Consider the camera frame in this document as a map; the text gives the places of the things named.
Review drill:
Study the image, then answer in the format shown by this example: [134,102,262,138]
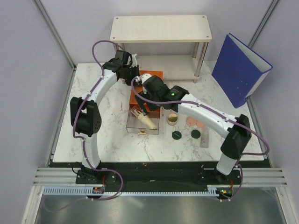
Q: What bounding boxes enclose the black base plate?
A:
[76,161,241,191]

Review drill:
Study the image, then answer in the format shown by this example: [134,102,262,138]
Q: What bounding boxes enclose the dark green lid right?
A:
[191,130,201,139]

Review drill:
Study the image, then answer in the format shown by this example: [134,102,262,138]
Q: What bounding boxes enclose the cream lotion bottle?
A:
[132,110,157,129]

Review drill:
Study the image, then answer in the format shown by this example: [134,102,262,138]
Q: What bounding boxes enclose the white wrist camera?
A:
[133,73,152,87]
[128,54,139,67]

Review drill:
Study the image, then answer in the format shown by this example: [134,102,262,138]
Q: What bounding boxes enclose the gold round jar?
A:
[167,113,178,126]

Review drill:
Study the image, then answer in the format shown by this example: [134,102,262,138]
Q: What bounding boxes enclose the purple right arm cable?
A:
[130,77,271,203]

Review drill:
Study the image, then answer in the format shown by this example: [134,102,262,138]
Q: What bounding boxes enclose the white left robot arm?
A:
[70,50,139,183]

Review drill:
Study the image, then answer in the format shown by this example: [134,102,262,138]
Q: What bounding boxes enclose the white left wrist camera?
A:
[128,54,139,67]

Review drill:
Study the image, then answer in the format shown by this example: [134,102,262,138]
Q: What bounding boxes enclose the pink powder puff left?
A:
[186,116,197,126]

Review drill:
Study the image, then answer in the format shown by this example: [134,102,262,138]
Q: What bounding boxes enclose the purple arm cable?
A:
[130,77,271,203]
[43,40,128,213]

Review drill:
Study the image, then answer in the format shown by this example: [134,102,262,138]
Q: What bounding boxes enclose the dark green lid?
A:
[191,130,201,139]
[171,131,182,140]

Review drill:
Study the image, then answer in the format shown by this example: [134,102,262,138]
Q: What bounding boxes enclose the blue ring binder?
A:
[212,34,273,108]

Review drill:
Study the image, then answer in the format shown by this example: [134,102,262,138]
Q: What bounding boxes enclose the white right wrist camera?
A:
[133,73,152,87]

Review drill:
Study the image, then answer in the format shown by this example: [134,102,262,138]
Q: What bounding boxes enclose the light blue cable duct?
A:
[43,185,234,196]

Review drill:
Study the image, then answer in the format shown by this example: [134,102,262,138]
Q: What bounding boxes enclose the pink powder puff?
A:
[196,120,206,129]
[186,116,197,126]

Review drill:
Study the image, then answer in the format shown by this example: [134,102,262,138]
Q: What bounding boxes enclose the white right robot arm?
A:
[131,73,251,184]

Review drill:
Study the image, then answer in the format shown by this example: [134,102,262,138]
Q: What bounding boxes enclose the clear grey tube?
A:
[200,129,209,148]

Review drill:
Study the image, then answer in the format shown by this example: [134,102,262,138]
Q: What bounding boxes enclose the orange drawer box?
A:
[129,70,163,112]

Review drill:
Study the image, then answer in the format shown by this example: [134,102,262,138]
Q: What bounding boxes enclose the pink powder puff right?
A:
[196,120,206,129]

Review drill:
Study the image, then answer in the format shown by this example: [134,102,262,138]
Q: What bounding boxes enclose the dark green lid left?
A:
[171,131,182,140]

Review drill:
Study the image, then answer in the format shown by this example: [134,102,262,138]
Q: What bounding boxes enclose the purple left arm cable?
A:
[43,40,128,213]

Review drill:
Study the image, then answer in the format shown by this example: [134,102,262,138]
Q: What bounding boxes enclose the white two-tier shelf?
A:
[110,15,212,83]

